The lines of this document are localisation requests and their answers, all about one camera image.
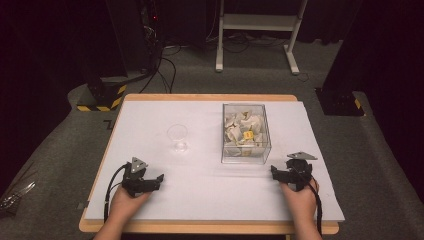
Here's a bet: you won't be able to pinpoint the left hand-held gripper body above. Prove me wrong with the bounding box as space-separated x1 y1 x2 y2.
121 157 156 198

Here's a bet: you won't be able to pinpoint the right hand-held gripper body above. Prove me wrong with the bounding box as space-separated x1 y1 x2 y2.
281 151 319 193

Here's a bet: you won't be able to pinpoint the clear plastic drawer case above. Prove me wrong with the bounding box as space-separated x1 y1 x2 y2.
221 102 272 165

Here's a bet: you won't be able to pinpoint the person's left hand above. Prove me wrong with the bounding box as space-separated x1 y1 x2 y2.
109 185 152 224

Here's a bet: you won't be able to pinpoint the person's right hand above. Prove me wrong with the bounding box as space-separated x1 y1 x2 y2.
279 178 320 219

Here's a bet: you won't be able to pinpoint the white table mat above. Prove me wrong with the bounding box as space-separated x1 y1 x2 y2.
83 100 346 223

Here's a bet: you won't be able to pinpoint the clear plastic cup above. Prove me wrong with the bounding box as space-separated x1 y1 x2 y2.
166 123 190 154

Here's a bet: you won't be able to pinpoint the pile of white packets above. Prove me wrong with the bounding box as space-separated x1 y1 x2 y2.
223 111 268 158

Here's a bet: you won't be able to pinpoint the wooden table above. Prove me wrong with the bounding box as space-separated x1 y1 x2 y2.
78 93 341 236

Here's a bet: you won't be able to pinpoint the black yellow striped stand base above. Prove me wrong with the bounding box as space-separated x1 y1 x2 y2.
76 76 129 113

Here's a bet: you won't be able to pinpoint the shiny clear plastic wrap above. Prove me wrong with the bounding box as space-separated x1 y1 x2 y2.
0 180 37 212

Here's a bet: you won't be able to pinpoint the black equipment rack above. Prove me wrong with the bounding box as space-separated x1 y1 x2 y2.
138 0 165 73

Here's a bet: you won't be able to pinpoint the white metal stand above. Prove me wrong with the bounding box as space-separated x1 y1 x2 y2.
215 0 309 76

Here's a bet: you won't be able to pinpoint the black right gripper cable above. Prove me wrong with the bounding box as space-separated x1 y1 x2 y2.
293 166 324 236

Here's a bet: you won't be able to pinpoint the black floor cables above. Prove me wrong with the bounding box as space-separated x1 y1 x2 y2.
138 31 289 95

